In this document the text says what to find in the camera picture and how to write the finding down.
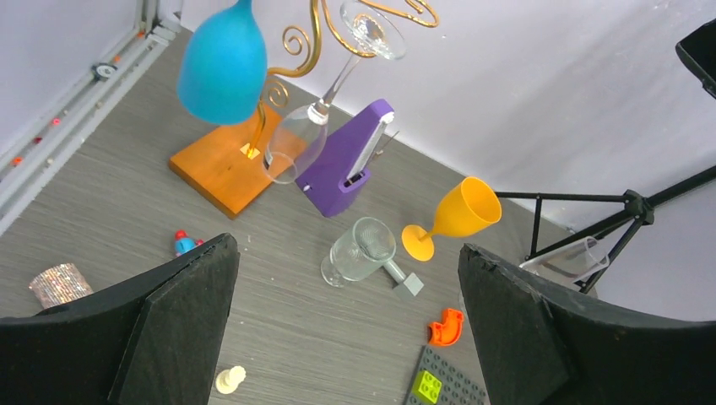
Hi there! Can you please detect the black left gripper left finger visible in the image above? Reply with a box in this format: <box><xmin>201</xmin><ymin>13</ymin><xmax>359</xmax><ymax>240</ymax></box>
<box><xmin>1</xmin><ymin>233</ymin><xmax>240</xmax><ymax>404</ymax></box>

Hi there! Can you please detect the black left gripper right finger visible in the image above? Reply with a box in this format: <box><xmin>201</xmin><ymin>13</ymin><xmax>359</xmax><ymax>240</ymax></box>
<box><xmin>458</xmin><ymin>244</ymin><xmax>715</xmax><ymax>404</ymax></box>

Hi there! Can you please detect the gold wire glass rack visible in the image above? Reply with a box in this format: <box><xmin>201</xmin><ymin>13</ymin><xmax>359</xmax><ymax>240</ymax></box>
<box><xmin>168</xmin><ymin>0</ymin><xmax>441</xmax><ymax>220</ymax></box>

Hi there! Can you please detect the blue plastic goblet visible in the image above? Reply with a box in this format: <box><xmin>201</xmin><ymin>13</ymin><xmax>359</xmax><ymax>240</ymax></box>
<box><xmin>176</xmin><ymin>0</ymin><xmax>268</xmax><ymax>125</ymax></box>

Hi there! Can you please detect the clear wine glass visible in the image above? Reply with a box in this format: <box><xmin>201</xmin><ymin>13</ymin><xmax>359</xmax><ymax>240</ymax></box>
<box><xmin>263</xmin><ymin>1</ymin><xmax>407</xmax><ymax>185</ymax></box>

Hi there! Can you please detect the cream chess pawn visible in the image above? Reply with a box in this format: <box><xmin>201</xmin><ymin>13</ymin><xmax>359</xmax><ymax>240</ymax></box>
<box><xmin>214</xmin><ymin>365</ymin><xmax>247</xmax><ymax>395</ymax></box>

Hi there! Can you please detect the grey lego baseplate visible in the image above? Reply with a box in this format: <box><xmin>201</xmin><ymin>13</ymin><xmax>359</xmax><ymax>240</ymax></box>
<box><xmin>403</xmin><ymin>345</ymin><xmax>488</xmax><ymax>405</ymax></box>

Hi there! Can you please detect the small orange curved piece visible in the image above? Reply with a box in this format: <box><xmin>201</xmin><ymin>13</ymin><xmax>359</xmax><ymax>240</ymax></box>
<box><xmin>427</xmin><ymin>308</ymin><xmax>465</xmax><ymax>347</ymax></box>

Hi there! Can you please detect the clear champagne flute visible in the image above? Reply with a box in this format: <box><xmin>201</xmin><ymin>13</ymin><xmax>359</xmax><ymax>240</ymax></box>
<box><xmin>519</xmin><ymin>236</ymin><xmax>610</xmax><ymax>283</ymax></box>

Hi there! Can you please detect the small clown figurine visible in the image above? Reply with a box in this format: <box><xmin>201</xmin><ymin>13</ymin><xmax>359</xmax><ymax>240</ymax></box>
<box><xmin>174</xmin><ymin>229</ymin><xmax>203</xmax><ymax>257</ymax></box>

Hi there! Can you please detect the glitter tube with cap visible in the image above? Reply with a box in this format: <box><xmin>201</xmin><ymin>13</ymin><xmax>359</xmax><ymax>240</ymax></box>
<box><xmin>29</xmin><ymin>263</ymin><xmax>94</xmax><ymax>309</ymax></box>

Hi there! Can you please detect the green lego brick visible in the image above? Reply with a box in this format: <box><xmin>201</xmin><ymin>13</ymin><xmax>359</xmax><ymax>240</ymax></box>
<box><xmin>410</xmin><ymin>370</ymin><xmax>442</xmax><ymax>404</ymax></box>

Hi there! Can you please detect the grey plastic bar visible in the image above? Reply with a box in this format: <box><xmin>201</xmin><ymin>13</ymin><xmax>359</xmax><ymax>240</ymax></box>
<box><xmin>383</xmin><ymin>260</ymin><xmax>424</xmax><ymax>300</ymax></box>

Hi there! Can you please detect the orange plastic goblet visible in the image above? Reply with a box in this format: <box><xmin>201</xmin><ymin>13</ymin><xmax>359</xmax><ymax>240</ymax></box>
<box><xmin>401</xmin><ymin>176</ymin><xmax>502</xmax><ymax>262</ymax></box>

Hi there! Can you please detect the purple metronome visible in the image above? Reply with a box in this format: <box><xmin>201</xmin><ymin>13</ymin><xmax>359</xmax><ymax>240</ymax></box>
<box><xmin>296</xmin><ymin>99</ymin><xmax>394</xmax><ymax>218</ymax></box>

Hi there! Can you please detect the black music stand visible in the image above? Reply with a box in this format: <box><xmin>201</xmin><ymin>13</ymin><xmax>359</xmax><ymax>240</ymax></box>
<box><xmin>496</xmin><ymin>20</ymin><xmax>715</xmax><ymax>261</ymax></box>

